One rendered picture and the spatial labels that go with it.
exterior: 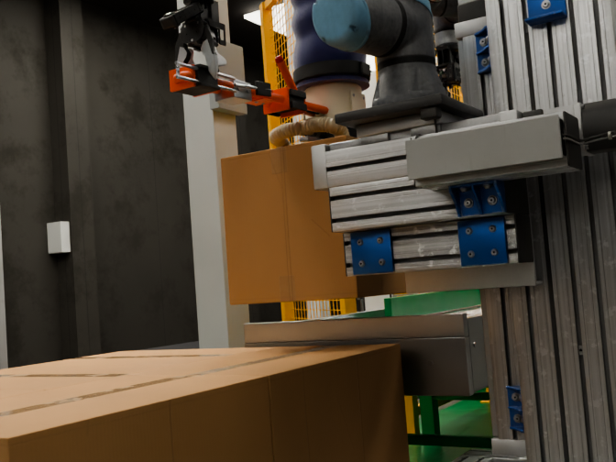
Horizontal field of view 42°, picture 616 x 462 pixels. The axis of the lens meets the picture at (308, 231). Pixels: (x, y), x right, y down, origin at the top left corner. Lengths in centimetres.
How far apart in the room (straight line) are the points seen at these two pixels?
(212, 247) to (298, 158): 138
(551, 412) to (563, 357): 11
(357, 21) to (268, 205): 75
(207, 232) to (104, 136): 580
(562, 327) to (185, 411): 73
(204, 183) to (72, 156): 511
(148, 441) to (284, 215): 89
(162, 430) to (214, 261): 205
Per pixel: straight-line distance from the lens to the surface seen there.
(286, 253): 204
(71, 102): 855
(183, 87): 185
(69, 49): 871
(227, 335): 333
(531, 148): 132
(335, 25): 150
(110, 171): 907
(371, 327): 219
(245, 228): 212
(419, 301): 322
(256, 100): 204
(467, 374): 210
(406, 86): 155
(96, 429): 124
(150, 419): 132
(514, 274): 158
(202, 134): 343
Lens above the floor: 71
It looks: 4 degrees up
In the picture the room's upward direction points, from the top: 4 degrees counter-clockwise
